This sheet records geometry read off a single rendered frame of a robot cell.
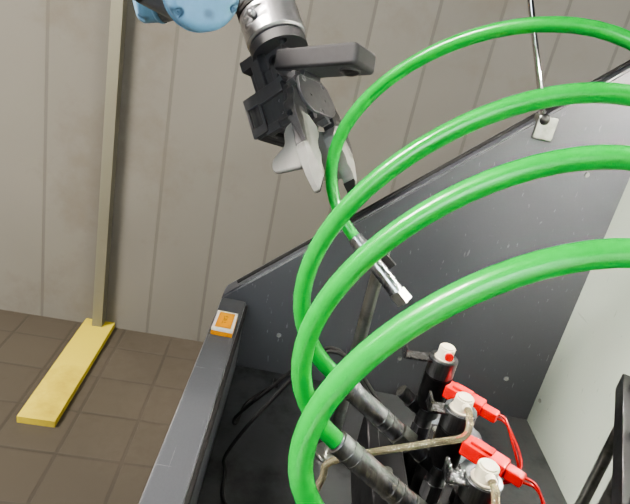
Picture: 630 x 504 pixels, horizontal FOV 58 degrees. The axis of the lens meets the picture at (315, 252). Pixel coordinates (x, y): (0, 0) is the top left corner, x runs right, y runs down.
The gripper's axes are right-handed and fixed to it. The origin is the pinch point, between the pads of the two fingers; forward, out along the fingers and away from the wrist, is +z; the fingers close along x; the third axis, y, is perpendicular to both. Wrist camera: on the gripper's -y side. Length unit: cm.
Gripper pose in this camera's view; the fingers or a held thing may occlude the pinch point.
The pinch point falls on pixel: (338, 184)
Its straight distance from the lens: 65.6
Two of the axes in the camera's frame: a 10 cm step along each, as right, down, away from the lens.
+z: 2.9, 9.3, -2.1
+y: -7.9, 3.6, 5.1
